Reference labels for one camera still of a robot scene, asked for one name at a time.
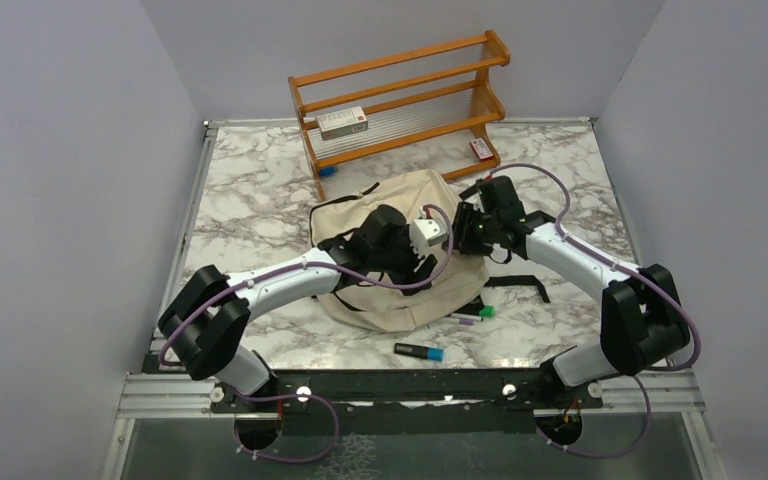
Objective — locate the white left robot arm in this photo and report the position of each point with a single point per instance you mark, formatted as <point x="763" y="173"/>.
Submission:
<point x="204" y="324"/>

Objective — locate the beige canvas backpack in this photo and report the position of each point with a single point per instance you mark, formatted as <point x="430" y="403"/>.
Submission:
<point x="389" y="310"/>

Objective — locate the small red white box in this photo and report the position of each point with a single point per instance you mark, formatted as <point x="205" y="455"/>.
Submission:
<point x="481" y="150"/>

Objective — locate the wooden two-tier shelf rack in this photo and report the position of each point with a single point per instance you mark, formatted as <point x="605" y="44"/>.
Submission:
<point x="409" y="97"/>

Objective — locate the black blue highlighter marker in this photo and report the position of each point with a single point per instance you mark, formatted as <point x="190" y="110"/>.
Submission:
<point x="419" y="352"/>

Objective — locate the white red box on shelf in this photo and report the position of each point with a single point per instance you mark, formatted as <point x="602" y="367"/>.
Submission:
<point x="342" y="123"/>

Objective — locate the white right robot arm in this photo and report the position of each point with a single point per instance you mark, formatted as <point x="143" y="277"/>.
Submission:
<point x="640" y="323"/>

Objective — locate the white purple-capped pen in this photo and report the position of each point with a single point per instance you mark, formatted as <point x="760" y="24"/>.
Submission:
<point x="461" y="321"/>

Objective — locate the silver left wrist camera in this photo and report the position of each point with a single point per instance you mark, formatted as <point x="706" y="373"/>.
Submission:
<point x="425" y="234"/>

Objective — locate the green-capped marker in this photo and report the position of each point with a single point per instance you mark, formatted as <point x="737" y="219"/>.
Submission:
<point x="476" y="310"/>

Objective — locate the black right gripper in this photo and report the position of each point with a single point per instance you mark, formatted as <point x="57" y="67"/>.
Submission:
<point x="464" y="214"/>

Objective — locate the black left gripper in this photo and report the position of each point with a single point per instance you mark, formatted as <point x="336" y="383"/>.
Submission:
<point x="423" y="269"/>

